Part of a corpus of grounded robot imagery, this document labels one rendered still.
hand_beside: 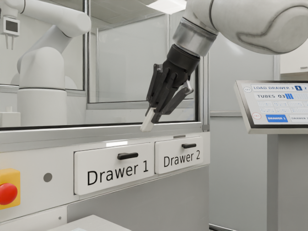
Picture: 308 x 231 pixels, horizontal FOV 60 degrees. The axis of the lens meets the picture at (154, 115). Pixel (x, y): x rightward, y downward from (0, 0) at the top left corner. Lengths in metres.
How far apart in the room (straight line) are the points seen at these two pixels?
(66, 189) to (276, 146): 1.05
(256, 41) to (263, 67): 1.86
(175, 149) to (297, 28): 0.66
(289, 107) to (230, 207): 1.31
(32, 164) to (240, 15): 0.53
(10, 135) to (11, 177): 0.09
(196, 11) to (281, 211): 1.15
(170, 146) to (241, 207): 1.58
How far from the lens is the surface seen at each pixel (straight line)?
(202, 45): 0.61
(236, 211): 2.49
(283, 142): 1.46
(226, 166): 2.42
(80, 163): 0.72
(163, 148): 0.94
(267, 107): 1.38
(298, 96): 1.50
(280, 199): 1.50
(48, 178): 0.70
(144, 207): 0.94
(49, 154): 0.69
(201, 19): 0.59
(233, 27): 0.48
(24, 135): 0.66
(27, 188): 0.68
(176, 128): 1.02
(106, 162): 0.76
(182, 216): 1.12
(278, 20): 0.44
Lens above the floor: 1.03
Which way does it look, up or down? 1 degrees down
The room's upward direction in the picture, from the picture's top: straight up
